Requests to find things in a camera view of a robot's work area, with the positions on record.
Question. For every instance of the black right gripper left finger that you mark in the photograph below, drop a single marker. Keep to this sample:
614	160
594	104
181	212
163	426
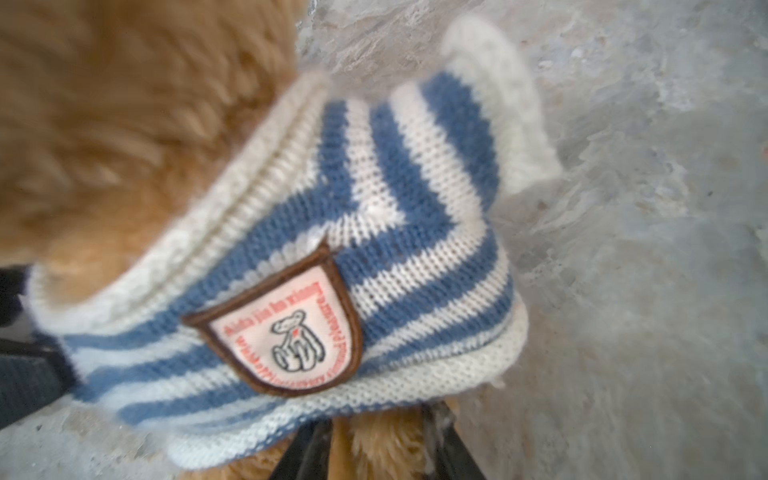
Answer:
307	457

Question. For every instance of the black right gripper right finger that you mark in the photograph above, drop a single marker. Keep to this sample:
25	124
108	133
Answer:
447	457

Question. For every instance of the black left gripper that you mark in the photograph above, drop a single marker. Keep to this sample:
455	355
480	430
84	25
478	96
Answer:
34	373

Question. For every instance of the blue white striped sweater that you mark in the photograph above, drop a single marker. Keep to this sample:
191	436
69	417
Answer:
344	262

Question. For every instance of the brown teddy bear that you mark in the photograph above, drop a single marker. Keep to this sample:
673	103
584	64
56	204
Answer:
116	118

